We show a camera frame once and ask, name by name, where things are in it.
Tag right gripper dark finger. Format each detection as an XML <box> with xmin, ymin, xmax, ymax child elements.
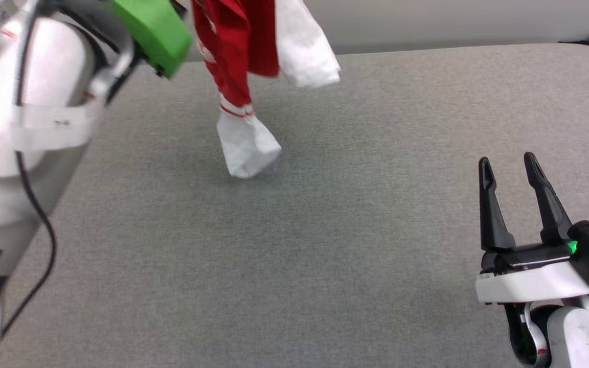
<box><xmin>478</xmin><ymin>156</ymin><xmax>516</xmax><ymax>252</ymax></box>
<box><xmin>524</xmin><ymin>152</ymin><xmax>574</xmax><ymax>244</ymax></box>

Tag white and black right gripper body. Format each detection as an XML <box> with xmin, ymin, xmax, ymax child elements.
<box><xmin>475</xmin><ymin>241</ymin><xmax>589</xmax><ymax>307</ymax></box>

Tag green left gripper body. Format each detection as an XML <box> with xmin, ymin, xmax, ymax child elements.
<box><xmin>110</xmin><ymin>0</ymin><xmax>193</xmax><ymax>80</ymax></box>

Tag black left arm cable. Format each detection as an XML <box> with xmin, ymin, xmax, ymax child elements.
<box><xmin>0</xmin><ymin>0</ymin><xmax>58</xmax><ymax>340</ymax></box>

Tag red and white garment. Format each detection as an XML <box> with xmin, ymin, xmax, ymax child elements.
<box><xmin>191</xmin><ymin>0</ymin><xmax>342</xmax><ymax>179</ymax></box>

